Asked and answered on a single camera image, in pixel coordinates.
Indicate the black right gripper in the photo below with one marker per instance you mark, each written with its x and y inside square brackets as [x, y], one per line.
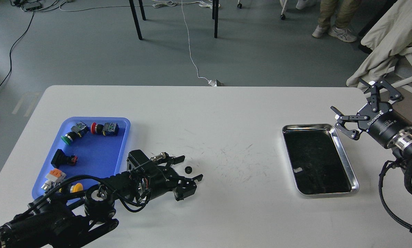
[387, 125]

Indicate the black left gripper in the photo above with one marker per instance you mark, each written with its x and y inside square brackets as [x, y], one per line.
[157, 179]

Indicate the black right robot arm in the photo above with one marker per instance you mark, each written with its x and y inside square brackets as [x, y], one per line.
[382, 91]

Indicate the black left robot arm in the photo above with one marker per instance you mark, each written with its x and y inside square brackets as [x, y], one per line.
[82, 208]

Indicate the silver metal tray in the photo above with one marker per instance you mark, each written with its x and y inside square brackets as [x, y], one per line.
[318, 161]

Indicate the blue plastic tray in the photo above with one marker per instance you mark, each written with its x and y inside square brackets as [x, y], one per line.
[98, 155]

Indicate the white power adapter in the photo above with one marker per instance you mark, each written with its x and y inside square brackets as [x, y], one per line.
[215, 83]

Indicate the beige cloth on chair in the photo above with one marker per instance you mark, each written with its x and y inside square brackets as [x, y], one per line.
[387, 38]

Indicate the person legs beige trousers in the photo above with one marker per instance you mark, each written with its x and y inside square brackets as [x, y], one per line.
[334, 18]

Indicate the orange white contact block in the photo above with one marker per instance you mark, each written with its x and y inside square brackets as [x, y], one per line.
[54, 177]

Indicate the black table leg right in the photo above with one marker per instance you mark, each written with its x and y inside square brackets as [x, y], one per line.
[215, 11]

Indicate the black table leg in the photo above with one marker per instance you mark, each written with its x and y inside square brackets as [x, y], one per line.
[135, 16]
[215, 11]

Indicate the black table leg left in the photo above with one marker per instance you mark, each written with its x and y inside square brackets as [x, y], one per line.
[135, 16]

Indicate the red push button switch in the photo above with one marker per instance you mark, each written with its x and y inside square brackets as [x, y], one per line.
[106, 129]

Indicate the yellow push button switch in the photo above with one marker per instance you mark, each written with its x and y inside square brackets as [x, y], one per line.
[71, 188]

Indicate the green push button switch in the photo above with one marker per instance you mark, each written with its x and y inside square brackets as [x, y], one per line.
[79, 130]

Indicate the black selector switch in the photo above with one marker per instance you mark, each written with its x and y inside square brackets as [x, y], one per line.
[60, 158]

